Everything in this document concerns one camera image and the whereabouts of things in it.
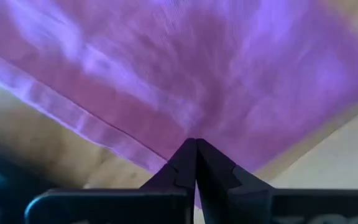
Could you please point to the purple cloth napkin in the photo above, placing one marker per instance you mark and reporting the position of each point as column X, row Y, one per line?
column 197, row 77

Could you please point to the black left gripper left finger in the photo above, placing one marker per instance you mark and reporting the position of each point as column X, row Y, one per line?
column 179, row 174

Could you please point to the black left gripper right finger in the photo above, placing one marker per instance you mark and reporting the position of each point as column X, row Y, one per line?
column 222, row 180

